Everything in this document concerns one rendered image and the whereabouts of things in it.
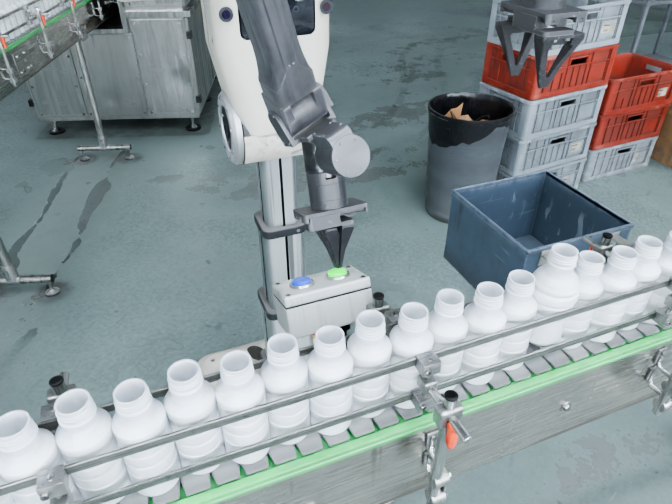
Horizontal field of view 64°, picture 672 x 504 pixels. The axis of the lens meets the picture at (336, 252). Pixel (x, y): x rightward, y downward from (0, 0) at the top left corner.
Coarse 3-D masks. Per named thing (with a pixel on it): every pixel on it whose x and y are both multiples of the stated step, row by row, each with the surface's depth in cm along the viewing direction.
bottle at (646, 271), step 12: (636, 240) 85; (648, 240) 85; (660, 240) 84; (648, 252) 83; (660, 252) 83; (636, 264) 84; (648, 264) 84; (636, 276) 84; (648, 276) 84; (636, 288) 85; (636, 300) 86; (648, 300) 88; (624, 312) 88; (636, 312) 88; (636, 324) 90
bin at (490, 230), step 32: (480, 192) 146; (512, 192) 151; (544, 192) 154; (576, 192) 142; (448, 224) 148; (480, 224) 134; (512, 224) 158; (544, 224) 157; (576, 224) 145; (608, 224) 135; (448, 256) 152; (480, 256) 137; (512, 256) 124; (544, 256) 120
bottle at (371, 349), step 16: (368, 320) 71; (384, 320) 68; (352, 336) 72; (368, 336) 68; (384, 336) 71; (352, 352) 70; (368, 352) 69; (384, 352) 70; (368, 368) 70; (368, 384) 71; (384, 384) 73; (352, 400) 75; (368, 400) 73; (384, 400) 75; (368, 416) 75
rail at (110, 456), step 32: (640, 288) 82; (544, 320) 76; (640, 320) 87; (448, 352) 72; (544, 352) 81; (352, 384) 68; (448, 384) 76; (224, 416) 62; (352, 416) 72; (128, 448) 59; (256, 448) 67; (32, 480) 56; (160, 480) 64
